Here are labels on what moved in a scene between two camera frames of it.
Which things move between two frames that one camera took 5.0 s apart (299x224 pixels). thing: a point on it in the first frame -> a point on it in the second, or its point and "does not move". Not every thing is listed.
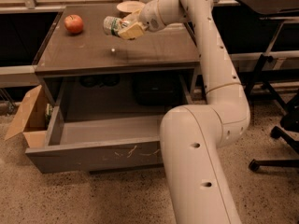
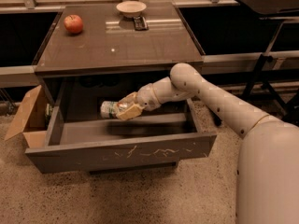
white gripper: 150,19 -> 147,98
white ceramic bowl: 130,6 does not move
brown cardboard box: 30,121 does not move
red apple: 73,23 does not move
